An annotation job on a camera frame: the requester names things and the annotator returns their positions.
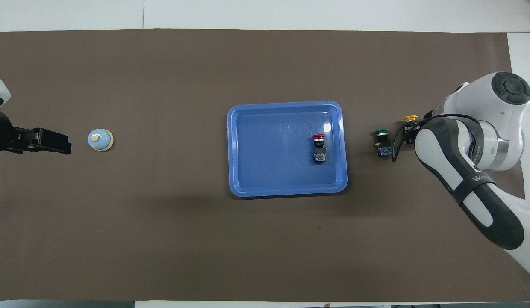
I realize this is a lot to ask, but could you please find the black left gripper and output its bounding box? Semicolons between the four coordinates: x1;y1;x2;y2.
0;110;72;157

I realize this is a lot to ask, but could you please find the red push button switch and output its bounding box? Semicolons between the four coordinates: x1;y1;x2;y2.
312;134;328;164

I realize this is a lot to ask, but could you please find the green push button switch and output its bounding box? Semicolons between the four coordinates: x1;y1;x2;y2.
374;128;393;157

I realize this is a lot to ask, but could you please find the yellow push button switch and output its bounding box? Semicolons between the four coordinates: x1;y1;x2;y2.
402;115;420;145

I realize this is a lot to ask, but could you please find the light blue call bell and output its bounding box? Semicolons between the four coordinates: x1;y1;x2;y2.
88;129;114;152

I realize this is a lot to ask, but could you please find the blue plastic tray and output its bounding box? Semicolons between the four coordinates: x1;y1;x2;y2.
227;101;349;198

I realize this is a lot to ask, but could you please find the brown table mat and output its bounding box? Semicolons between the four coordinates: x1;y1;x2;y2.
0;29;530;302

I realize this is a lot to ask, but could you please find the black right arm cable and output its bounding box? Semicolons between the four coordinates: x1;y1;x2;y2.
392;113;480;163

